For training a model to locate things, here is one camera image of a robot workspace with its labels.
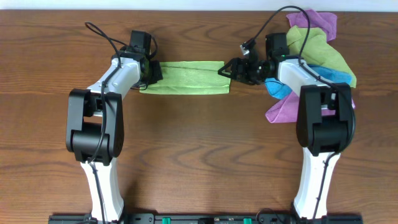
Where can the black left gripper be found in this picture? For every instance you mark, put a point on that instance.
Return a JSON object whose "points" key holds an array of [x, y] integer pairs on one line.
{"points": [[158, 73]]}

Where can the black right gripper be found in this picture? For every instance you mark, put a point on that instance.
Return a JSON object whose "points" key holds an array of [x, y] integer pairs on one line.
{"points": [[242, 62]]}

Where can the light green cloth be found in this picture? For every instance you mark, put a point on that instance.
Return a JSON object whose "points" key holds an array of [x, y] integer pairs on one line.
{"points": [[190, 78]]}

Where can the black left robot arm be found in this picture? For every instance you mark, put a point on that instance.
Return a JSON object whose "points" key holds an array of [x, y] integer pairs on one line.
{"points": [[95, 122]]}

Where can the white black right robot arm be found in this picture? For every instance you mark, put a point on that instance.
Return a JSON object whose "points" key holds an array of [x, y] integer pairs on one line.
{"points": [[325, 117]]}

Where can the blue cloth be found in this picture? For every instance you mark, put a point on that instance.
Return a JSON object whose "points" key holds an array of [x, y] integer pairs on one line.
{"points": [[279, 90]]}

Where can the purple cloth near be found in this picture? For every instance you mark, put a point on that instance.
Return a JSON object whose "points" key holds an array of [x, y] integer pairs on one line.
{"points": [[284, 111]]}

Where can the purple cloth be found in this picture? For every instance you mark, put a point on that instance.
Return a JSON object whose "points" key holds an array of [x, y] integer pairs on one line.
{"points": [[327, 21], [284, 111]]}

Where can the olive green cloth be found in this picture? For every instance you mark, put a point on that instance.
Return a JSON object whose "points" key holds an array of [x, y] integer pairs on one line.
{"points": [[317, 51]]}

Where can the purple cloth far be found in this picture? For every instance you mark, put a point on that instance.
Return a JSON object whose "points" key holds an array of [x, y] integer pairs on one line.
{"points": [[327, 21]]}

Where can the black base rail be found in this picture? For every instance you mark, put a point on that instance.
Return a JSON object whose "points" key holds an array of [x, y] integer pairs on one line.
{"points": [[265, 218]]}

